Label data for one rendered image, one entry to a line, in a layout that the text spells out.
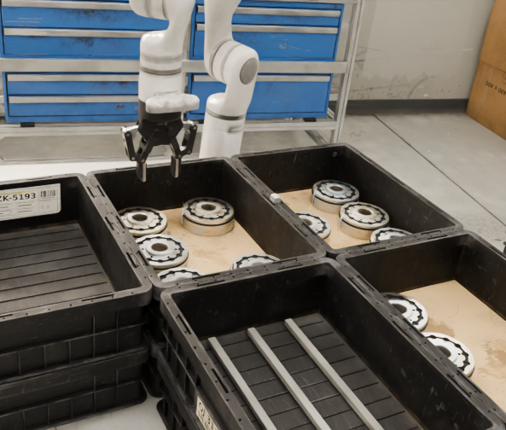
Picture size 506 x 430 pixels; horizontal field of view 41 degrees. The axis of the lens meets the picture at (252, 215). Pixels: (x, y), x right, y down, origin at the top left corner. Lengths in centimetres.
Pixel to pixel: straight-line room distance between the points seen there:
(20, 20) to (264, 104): 116
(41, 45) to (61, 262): 190
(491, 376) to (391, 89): 362
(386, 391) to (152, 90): 61
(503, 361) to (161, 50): 74
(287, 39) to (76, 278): 225
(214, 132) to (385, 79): 311
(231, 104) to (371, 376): 70
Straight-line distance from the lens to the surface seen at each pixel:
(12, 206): 130
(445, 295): 127
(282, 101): 334
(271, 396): 98
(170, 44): 114
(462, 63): 483
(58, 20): 302
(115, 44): 307
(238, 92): 149
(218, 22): 146
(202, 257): 125
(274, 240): 124
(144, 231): 125
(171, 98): 114
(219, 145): 154
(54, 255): 125
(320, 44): 332
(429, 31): 461
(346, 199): 145
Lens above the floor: 151
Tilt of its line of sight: 29 degrees down
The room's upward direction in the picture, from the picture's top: 7 degrees clockwise
